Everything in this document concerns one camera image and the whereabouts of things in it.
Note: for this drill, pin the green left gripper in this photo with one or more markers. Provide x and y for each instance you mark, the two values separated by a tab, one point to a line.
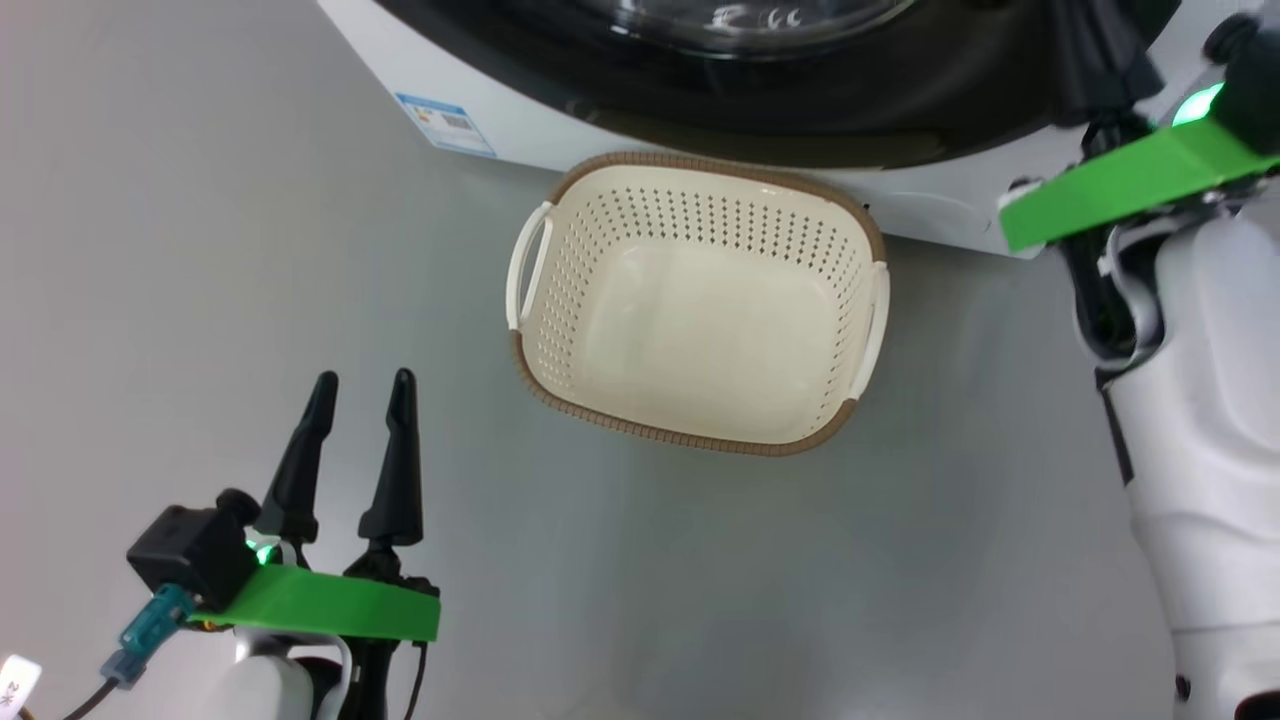
330	605

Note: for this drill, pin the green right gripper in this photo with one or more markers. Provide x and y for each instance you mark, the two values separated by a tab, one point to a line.
1110	190

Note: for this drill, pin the washing machine door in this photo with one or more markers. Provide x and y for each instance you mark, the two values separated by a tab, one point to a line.
850	110

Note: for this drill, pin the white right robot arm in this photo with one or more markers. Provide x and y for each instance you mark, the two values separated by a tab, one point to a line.
1210	450

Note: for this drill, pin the white front-load washing machine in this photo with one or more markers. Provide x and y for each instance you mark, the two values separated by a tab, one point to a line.
540	120

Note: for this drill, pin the round white filter cover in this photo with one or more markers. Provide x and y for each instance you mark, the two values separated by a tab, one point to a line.
930	212

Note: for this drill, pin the blue energy label sticker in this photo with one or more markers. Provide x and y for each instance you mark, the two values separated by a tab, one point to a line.
445	122

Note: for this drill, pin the cream perforated laundry basket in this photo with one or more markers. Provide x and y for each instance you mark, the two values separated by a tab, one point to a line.
700	330

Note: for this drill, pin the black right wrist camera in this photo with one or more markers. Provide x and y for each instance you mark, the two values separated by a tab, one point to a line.
1255	80

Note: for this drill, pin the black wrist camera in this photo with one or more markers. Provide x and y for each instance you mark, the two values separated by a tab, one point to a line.
1255	80
190	550

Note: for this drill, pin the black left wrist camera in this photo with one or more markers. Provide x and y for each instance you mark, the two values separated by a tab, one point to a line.
190	550

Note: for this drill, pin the teal left camera connector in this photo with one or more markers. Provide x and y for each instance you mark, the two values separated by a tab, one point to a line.
150	630

